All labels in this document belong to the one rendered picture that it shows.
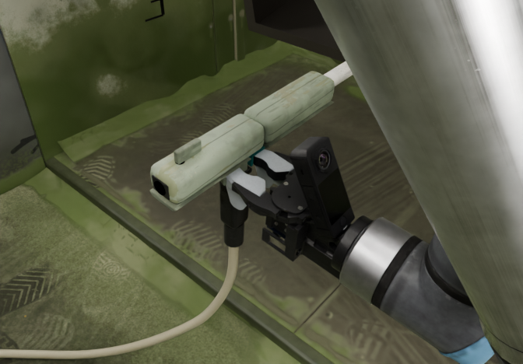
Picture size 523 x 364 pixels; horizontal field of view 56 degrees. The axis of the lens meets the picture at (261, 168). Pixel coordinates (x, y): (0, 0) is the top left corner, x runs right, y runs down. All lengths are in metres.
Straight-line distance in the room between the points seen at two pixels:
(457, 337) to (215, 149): 0.32
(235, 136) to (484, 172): 0.42
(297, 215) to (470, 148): 0.39
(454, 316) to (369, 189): 0.86
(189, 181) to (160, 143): 0.98
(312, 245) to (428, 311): 0.16
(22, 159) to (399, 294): 1.19
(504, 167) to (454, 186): 0.02
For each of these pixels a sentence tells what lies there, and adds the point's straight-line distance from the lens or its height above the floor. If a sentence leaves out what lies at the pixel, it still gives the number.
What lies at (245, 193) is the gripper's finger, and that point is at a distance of 0.59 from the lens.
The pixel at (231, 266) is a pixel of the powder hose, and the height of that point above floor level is 0.29.
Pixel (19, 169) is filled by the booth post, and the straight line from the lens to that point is 1.53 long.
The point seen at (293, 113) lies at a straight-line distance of 0.65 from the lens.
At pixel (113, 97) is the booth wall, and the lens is 1.60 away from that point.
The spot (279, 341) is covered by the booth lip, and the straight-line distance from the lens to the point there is 1.01.
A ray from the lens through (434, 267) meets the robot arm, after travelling 0.50.
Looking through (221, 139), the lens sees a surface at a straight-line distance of 0.59.
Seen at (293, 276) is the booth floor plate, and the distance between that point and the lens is 1.10.
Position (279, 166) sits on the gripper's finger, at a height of 0.51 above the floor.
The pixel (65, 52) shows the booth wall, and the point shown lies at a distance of 1.47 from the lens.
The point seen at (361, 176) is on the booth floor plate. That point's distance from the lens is 1.38.
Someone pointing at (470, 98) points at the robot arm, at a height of 0.80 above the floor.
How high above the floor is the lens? 0.88
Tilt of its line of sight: 37 degrees down
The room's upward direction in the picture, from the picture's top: straight up
